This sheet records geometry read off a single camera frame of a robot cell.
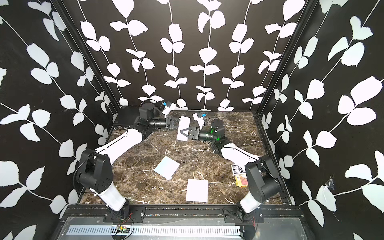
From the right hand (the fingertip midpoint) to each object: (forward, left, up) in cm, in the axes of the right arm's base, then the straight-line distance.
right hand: (180, 133), depth 74 cm
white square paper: (-20, -8, -28) cm, 35 cm away
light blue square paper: (+4, -2, +2) cm, 5 cm away
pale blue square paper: (-7, +11, -28) cm, 30 cm away
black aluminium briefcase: (+39, +50, -29) cm, 70 cm away
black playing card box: (-8, -33, -26) cm, 43 cm away
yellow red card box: (-14, -34, -26) cm, 45 cm away
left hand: (+4, -2, +3) cm, 5 cm away
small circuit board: (-38, +29, -29) cm, 56 cm away
